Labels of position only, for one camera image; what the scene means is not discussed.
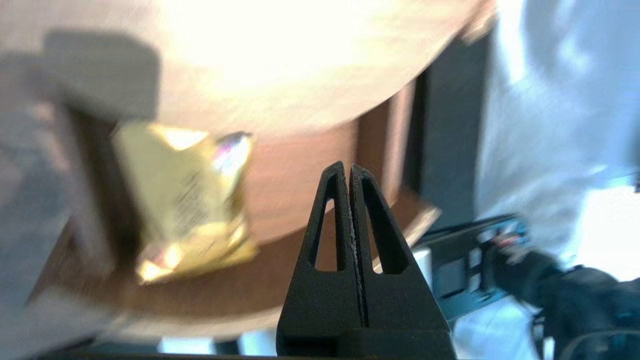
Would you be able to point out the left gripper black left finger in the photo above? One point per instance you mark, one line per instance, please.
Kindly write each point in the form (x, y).
(320, 300)

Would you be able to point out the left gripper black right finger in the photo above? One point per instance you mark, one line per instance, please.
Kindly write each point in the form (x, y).
(400, 300)

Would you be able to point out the curved-front wooden drawer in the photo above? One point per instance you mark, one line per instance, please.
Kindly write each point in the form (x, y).
(300, 200)

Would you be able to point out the gold tissue pack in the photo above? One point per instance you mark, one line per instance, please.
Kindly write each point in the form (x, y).
(185, 200)

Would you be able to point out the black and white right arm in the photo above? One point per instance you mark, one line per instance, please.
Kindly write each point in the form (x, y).
(575, 300)

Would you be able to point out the white bed sheet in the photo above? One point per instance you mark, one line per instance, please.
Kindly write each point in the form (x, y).
(550, 125)

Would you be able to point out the grey fabric bed frame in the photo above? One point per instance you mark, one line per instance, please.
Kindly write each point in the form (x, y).
(445, 140)

